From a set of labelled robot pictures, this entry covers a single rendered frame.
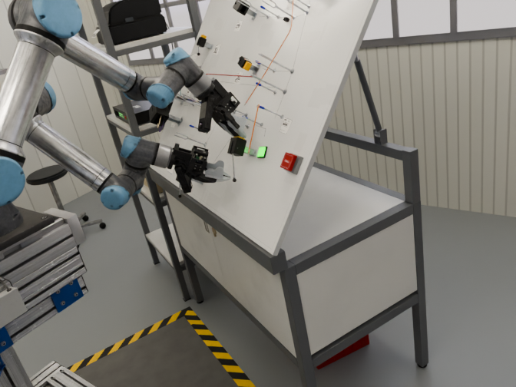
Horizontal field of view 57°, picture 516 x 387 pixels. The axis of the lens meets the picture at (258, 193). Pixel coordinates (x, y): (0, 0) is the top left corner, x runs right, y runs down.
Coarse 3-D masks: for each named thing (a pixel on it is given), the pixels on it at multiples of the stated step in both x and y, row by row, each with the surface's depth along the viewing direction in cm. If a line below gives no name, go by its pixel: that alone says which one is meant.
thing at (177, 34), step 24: (96, 0) 211; (192, 0) 233; (192, 24) 238; (120, 48) 225; (144, 48) 228; (168, 48) 288; (120, 120) 262; (120, 144) 290; (144, 192) 267; (168, 240) 262
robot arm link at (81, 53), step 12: (12, 0) 117; (12, 24) 117; (72, 48) 131; (84, 48) 133; (96, 48) 137; (72, 60) 134; (84, 60) 135; (96, 60) 137; (108, 60) 140; (96, 72) 139; (108, 72) 141; (120, 72) 143; (132, 72) 147; (120, 84) 145; (132, 84) 147; (132, 96) 151
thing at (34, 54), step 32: (32, 0) 108; (64, 0) 112; (32, 32) 109; (64, 32) 112; (32, 64) 110; (0, 96) 109; (32, 96) 111; (0, 128) 108; (0, 160) 105; (0, 192) 107
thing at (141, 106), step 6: (132, 102) 268; (138, 102) 264; (144, 102) 261; (114, 108) 264; (120, 108) 258; (138, 108) 249; (144, 108) 246; (168, 108) 248; (120, 114) 258; (138, 114) 241; (144, 114) 242; (126, 120) 250; (138, 120) 241; (144, 120) 243
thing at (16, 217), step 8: (0, 208) 121; (8, 208) 123; (16, 208) 127; (0, 216) 120; (8, 216) 122; (16, 216) 124; (0, 224) 120; (8, 224) 121; (16, 224) 123; (0, 232) 120; (8, 232) 121
